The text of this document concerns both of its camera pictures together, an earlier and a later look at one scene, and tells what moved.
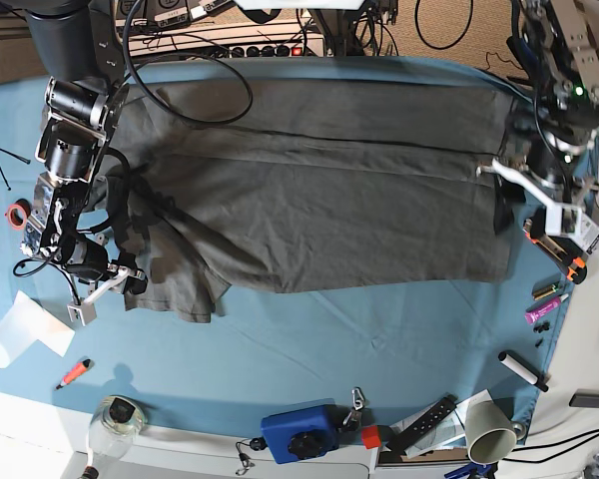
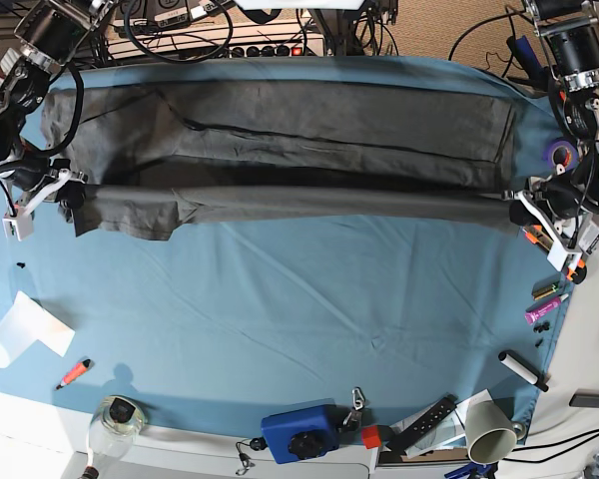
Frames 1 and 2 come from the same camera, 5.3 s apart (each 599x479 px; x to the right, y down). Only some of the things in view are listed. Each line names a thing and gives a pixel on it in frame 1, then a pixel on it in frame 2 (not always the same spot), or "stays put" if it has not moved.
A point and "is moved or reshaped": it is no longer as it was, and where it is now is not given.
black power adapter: (592, 398) stays put
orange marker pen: (77, 370) stays put
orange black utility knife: (573, 267) stays put
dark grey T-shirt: (284, 186) is moved or reshaped
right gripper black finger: (506, 196) to (520, 216)
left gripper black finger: (134, 284) to (70, 198)
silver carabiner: (357, 398) stays put
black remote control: (421, 425) stays put
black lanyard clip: (258, 443) stays put
